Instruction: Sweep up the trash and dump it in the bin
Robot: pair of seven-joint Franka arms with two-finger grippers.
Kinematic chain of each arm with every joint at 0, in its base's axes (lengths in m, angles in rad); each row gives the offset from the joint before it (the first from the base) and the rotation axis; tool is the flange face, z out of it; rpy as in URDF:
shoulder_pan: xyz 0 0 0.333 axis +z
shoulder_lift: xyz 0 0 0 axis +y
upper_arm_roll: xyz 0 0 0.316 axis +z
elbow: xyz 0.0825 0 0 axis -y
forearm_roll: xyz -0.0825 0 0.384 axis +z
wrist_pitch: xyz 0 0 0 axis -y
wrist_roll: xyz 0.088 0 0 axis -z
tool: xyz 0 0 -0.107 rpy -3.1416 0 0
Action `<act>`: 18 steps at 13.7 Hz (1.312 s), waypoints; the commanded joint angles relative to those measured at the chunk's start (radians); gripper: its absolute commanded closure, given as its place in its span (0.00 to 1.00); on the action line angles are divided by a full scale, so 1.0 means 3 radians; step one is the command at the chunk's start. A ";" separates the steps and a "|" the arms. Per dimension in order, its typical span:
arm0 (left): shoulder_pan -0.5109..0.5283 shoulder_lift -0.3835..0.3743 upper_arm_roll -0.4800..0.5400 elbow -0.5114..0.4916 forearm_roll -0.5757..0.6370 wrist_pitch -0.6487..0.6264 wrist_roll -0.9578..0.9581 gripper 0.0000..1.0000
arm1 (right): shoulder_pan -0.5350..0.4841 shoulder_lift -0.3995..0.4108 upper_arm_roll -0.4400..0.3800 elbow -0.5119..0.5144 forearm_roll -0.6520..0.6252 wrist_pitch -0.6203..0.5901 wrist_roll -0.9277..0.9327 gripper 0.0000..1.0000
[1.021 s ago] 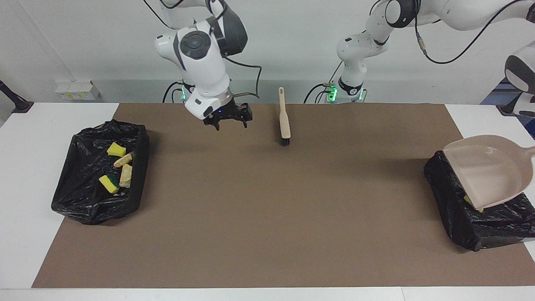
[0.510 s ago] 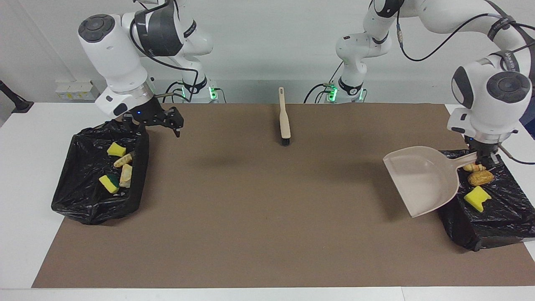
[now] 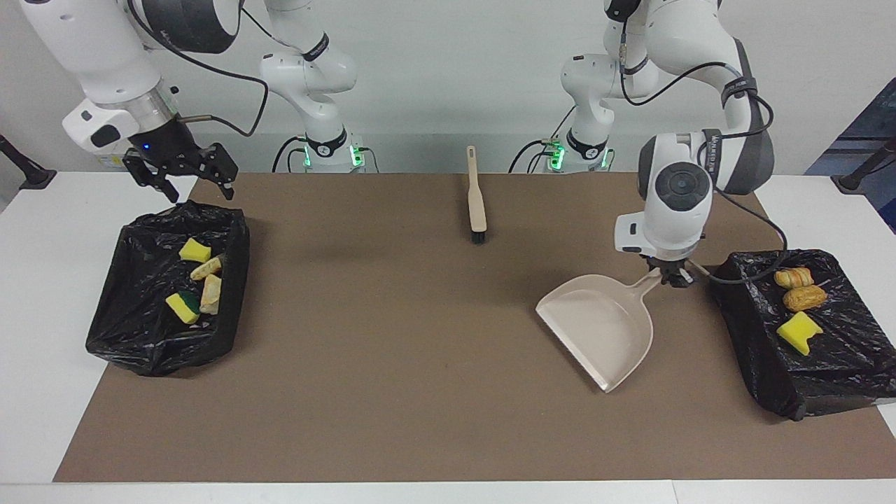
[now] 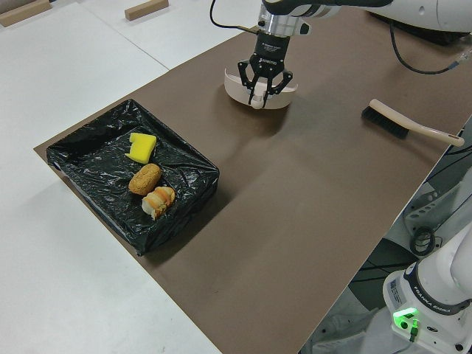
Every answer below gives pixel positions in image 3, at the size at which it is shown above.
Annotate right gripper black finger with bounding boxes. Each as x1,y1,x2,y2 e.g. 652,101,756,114
198,143,239,202
123,155,179,204

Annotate beige plastic dustpan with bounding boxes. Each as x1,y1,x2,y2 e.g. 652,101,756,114
535,269,662,394

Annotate brown cracked toy bread roll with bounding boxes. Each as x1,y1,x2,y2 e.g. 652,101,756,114
783,285,828,312

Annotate wavy green yellow sponge piece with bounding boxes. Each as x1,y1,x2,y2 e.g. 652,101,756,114
776,311,825,356

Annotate beige hand brush black bristles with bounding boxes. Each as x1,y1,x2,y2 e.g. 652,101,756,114
466,146,489,244

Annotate black bag lined bin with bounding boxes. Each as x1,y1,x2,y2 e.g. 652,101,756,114
85,199,251,377
709,248,896,422

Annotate white power strip box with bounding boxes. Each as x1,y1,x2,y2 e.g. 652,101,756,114
93,143,141,169

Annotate black stand leg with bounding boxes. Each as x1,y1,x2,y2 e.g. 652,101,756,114
832,136,896,195
0,133,57,191

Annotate dark blue panel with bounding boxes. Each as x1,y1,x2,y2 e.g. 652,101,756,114
805,76,896,235

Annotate brown paper table mat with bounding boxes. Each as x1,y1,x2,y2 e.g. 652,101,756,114
53,172,896,484

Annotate black base cable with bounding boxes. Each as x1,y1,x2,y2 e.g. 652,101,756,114
509,138,562,173
272,136,310,173

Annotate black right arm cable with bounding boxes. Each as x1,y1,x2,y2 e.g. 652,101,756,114
126,0,271,138

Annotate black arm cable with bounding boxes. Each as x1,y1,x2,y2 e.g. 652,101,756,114
618,21,790,284
126,0,271,138

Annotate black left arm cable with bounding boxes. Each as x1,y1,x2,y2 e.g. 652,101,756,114
618,21,790,284

